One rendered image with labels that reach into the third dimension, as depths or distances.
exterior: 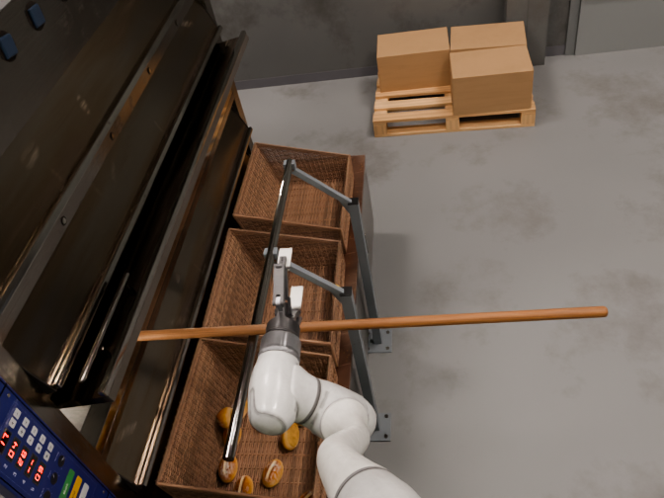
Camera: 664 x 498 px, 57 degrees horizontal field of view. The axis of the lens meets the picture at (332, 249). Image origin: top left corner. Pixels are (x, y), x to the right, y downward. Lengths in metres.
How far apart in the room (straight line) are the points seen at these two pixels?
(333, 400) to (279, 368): 0.13
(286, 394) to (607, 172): 3.21
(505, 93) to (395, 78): 0.83
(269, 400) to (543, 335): 2.16
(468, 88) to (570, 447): 2.40
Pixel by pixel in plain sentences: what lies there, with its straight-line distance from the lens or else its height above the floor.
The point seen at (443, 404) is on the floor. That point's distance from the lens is 2.95.
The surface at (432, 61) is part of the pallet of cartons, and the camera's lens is 4.62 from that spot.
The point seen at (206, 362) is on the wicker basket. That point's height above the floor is 0.79.
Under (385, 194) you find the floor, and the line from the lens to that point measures 3.98.
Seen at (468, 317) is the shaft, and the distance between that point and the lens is 1.71.
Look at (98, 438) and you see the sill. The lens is 1.79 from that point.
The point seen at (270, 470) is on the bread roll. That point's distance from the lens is 2.17.
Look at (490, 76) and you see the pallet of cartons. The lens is 4.26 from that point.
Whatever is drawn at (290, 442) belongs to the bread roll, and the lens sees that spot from 2.21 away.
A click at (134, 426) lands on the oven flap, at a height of 1.02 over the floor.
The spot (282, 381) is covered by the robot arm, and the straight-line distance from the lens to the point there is 1.24.
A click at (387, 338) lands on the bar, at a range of 3.17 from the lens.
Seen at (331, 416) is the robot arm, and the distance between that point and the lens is 1.27.
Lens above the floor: 2.54
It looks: 44 degrees down
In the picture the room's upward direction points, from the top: 13 degrees counter-clockwise
